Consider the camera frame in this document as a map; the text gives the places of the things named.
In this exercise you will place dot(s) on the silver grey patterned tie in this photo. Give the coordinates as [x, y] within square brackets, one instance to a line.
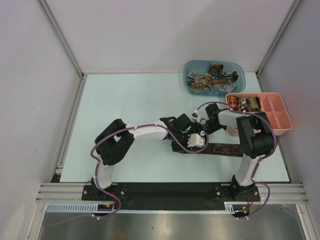
[222, 87]

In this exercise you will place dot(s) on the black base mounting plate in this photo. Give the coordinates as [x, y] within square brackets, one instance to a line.
[172, 196]

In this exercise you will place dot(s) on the dark brown paisley tie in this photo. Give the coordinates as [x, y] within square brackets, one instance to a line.
[221, 149]

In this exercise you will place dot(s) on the white slotted cable duct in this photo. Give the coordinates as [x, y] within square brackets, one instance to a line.
[96, 208]

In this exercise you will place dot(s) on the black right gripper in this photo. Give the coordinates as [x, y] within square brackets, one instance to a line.
[197, 126]

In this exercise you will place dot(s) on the pink compartment organizer box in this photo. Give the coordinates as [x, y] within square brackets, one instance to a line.
[274, 107]

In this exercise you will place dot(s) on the blue plastic bin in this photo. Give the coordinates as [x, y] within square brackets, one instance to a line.
[198, 82]

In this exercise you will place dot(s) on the aluminium frame rail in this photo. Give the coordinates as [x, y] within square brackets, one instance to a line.
[280, 193]

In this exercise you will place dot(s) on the green rolled tie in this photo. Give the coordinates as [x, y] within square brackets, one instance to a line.
[254, 104]

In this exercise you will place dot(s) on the brown patterned tie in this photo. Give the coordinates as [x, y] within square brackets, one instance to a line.
[217, 70]

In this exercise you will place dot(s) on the orange patterned tie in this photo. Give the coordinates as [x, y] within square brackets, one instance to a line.
[207, 81]

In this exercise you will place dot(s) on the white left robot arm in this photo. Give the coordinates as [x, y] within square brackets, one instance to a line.
[114, 142]

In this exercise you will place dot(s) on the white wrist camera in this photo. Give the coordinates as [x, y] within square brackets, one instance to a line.
[196, 140]
[197, 117]

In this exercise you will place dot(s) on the purple white rolled tie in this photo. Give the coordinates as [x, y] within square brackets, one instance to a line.
[243, 104]

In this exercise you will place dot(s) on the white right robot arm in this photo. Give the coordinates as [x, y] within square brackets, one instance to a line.
[257, 141]

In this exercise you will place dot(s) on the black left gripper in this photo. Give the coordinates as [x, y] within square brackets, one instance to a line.
[177, 149]

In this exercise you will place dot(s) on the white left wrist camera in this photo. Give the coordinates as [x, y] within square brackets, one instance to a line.
[196, 140]

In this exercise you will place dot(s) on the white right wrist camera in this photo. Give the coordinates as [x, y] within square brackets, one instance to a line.
[197, 117]

